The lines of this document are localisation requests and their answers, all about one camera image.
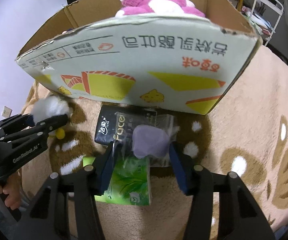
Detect beige patterned rug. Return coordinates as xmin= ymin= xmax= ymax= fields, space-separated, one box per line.
xmin=22 ymin=46 xmax=288 ymax=239

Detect black tissue pack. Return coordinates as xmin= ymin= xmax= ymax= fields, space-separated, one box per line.
xmin=94 ymin=105 xmax=157 ymax=145

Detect white utility cart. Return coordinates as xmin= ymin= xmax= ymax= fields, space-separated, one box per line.
xmin=241 ymin=0 xmax=284 ymax=46

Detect white fluffy plush yellow pompoms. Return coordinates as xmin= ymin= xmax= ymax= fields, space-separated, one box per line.
xmin=31 ymin=95 xmax=73 ymax=140

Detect white wall outlet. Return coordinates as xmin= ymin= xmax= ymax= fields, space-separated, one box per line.
xmin=2 ymin=106 xmax=12 ymax=118

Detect pink bear plush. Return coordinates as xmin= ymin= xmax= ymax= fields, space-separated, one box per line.
xmin=115 ymin=0 xmax=205 ymax=18

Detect green tissue pack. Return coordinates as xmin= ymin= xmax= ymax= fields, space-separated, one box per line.
xmin=95 ymin=154 xmax=151 ymax=206

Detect person's left hand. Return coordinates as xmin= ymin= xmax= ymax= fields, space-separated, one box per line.
xmin=0 ymin=172 xmax=21 ymax=210

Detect printed cardboard box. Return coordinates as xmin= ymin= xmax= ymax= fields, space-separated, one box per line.
xmin=16 ymin=0 xmax=262 ymax=115

